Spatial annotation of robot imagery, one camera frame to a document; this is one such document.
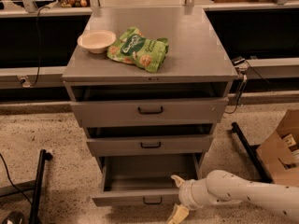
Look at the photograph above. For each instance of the black adapter with cable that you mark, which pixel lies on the black adapter with cable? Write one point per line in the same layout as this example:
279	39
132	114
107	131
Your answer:
242	66

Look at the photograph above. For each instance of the black metal leg left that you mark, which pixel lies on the black metal leg left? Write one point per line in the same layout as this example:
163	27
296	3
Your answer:
44	156

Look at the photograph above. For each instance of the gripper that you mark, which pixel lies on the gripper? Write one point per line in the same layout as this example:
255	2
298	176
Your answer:
185	192

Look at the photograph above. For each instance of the grey top drawer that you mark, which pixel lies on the grey top drawer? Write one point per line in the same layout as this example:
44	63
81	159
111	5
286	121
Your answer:
109	107

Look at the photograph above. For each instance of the green snack bag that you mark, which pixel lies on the green snack bag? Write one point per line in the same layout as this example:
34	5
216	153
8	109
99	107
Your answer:
133	48

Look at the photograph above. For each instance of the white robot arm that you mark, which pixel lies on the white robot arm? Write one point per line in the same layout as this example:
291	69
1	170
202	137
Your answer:
221	187

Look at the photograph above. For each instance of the grey drawer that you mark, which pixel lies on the grey drawer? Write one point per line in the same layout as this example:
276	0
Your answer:
109	107
148	140
145	179

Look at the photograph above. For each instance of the grey middle drawer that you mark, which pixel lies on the grey middle drawer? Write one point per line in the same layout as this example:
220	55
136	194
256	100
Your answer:
148	140

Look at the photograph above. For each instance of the black metal leg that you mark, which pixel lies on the black metal leg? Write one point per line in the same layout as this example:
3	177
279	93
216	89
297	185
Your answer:
44	156
251	151

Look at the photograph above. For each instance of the black metal leg right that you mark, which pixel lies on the black metal leg right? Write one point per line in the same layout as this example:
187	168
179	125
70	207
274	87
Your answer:
251	151

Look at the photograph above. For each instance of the grey bottom drawer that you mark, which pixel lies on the grey bottom drawer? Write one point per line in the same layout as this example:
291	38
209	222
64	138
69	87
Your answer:
145	179

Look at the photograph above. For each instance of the white bowl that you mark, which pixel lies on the white bowl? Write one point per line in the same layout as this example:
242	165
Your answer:
96	41

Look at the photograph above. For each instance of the wall power socket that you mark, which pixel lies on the wall power socket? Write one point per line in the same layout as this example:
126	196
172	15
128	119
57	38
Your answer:
25	82

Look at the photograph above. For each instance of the brown cardboard box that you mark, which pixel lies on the brown cardboard box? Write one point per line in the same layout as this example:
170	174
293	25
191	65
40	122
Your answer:
277	158

